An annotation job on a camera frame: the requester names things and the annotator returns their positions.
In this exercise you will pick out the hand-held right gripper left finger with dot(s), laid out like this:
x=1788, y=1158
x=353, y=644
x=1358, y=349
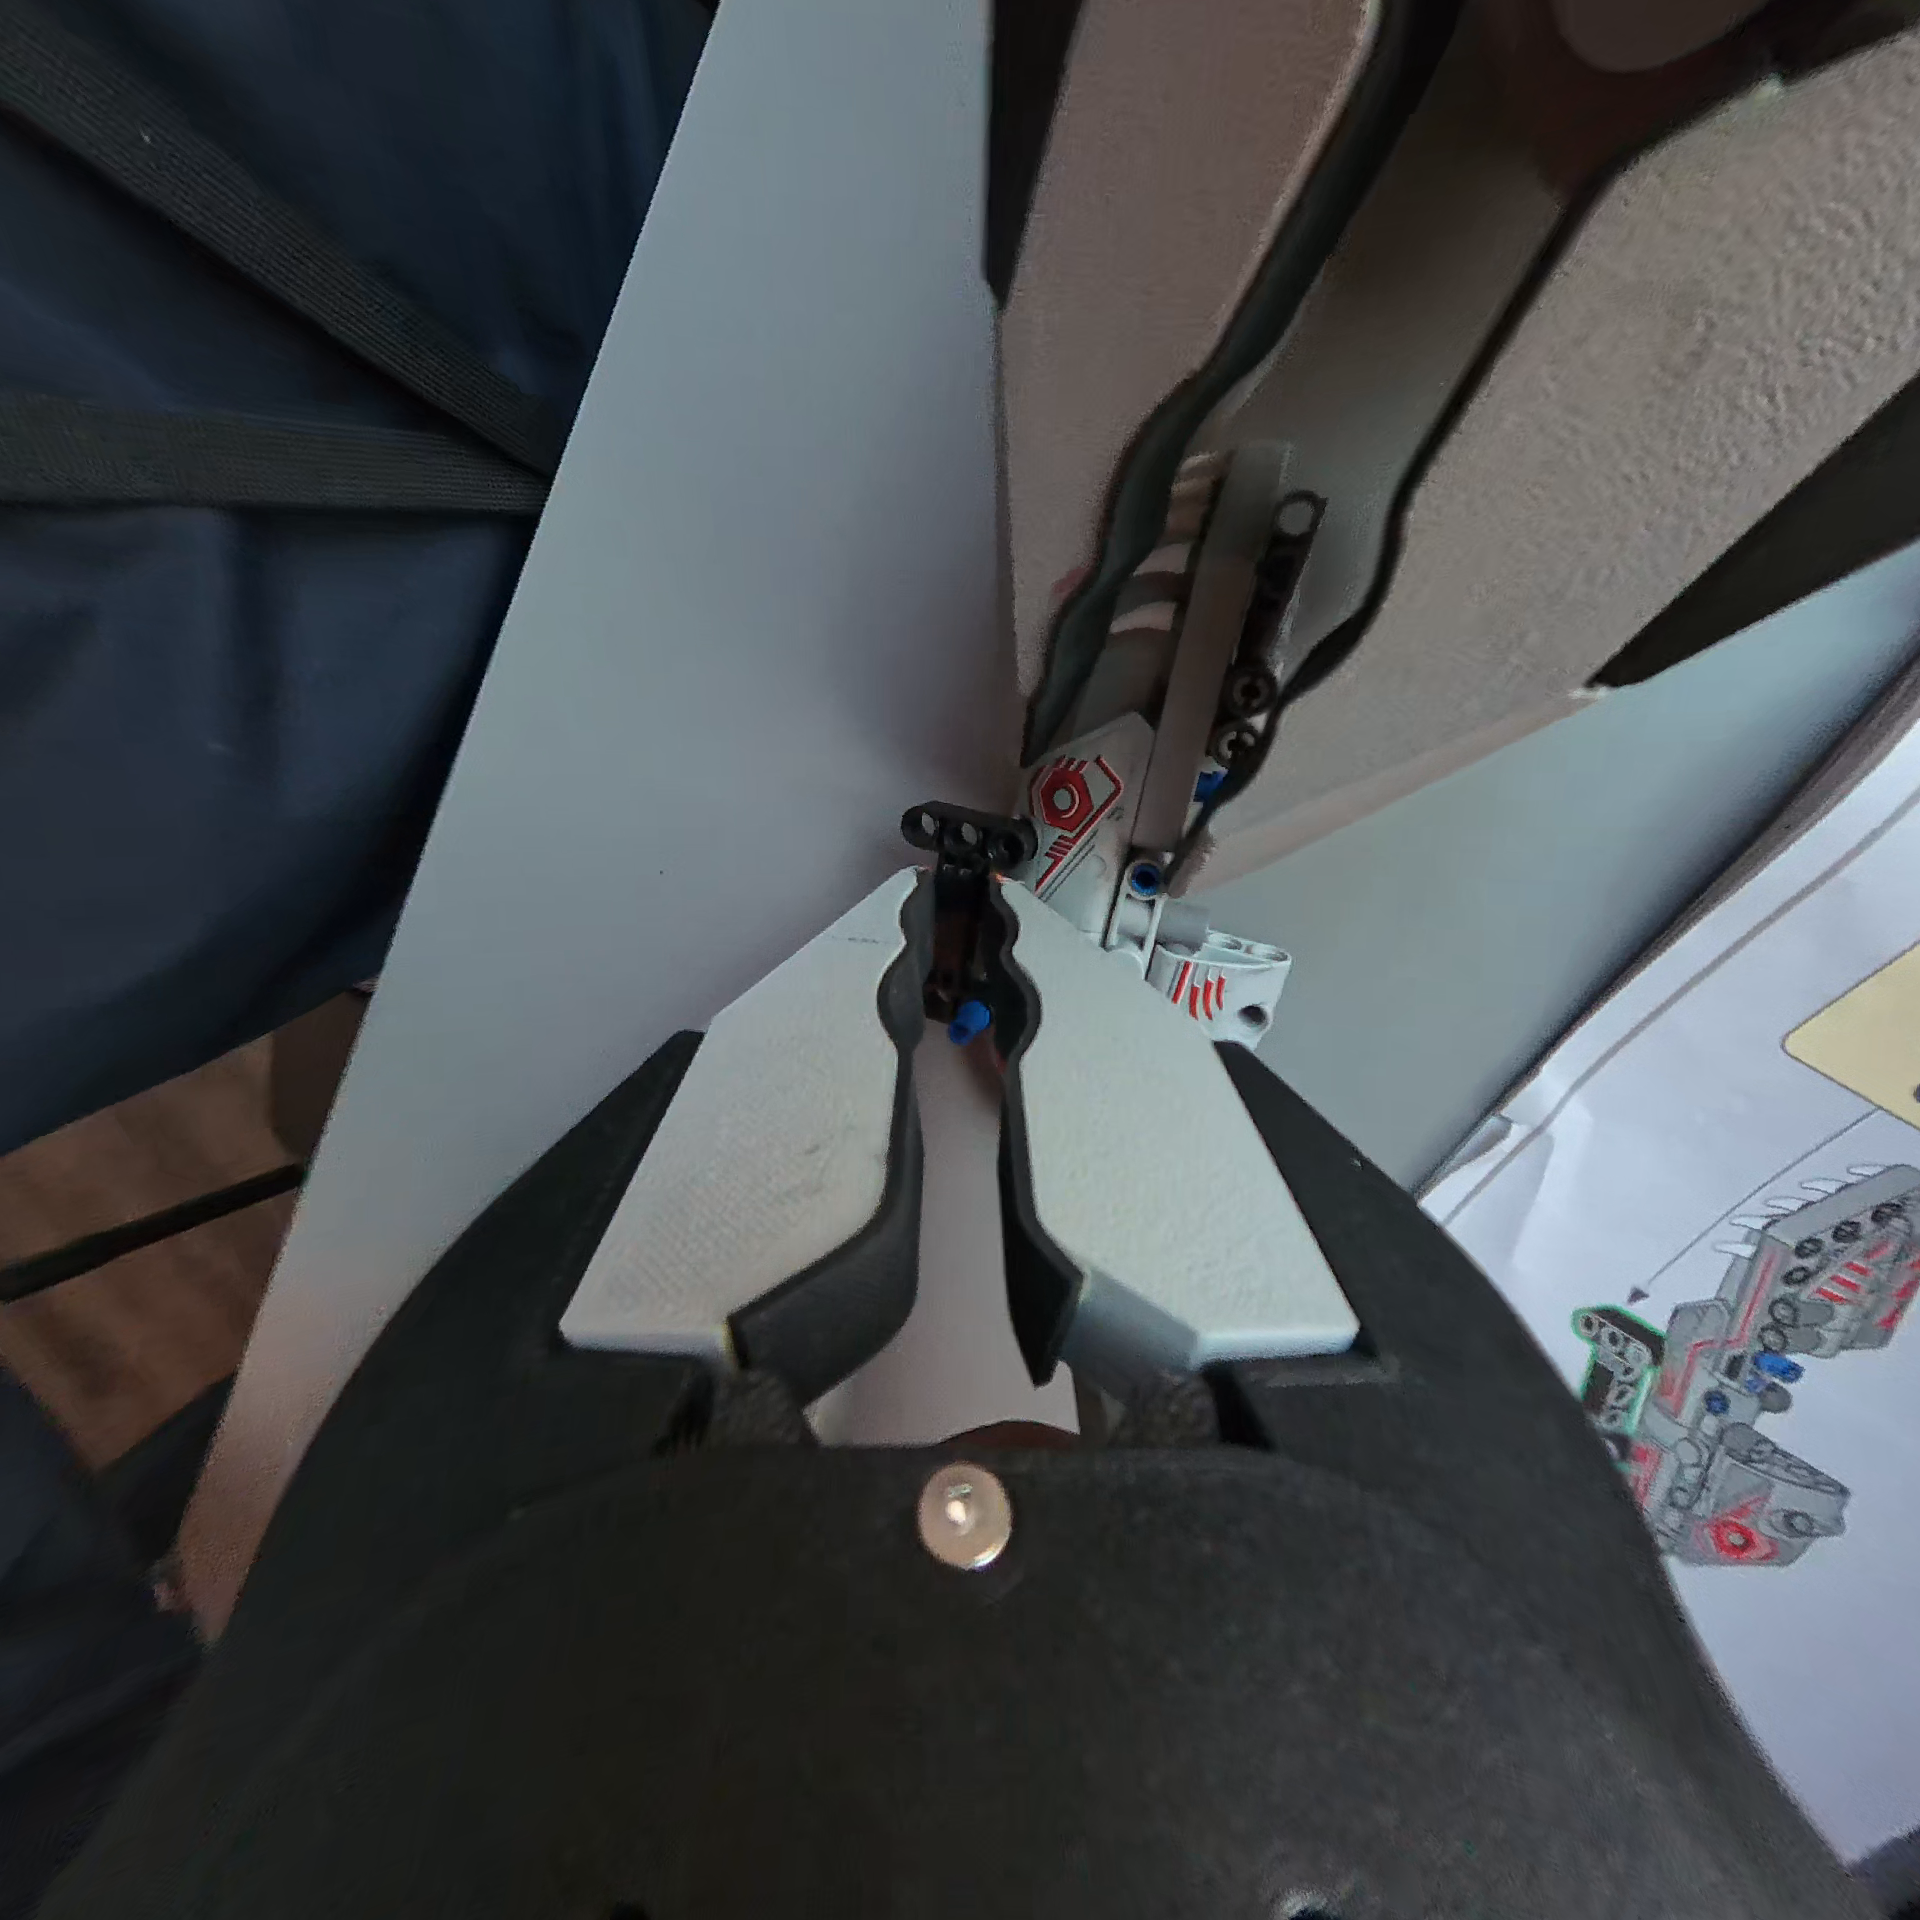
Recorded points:
x=750, y=1171

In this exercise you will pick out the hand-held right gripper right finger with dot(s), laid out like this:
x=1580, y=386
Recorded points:
x=1171, y=1202

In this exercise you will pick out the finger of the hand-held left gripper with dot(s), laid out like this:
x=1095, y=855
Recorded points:
x=1142, y=226
x=1652, y=451

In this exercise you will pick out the black lego beam blue pin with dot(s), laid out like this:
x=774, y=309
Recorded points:
x=937, y=824

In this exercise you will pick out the grey lego assembly red stickers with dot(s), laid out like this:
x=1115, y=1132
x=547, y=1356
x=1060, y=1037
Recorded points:
x=1079, y=797

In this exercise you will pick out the lego instruction booklet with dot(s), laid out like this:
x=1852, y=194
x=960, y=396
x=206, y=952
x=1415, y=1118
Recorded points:
x=1652, y=1109

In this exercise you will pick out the black metal bar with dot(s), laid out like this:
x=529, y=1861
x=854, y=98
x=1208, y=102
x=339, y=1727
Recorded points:
x=149, y=1237

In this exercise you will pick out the person's navy blue clothing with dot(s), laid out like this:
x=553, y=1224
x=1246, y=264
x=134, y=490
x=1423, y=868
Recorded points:
x=225, y=751

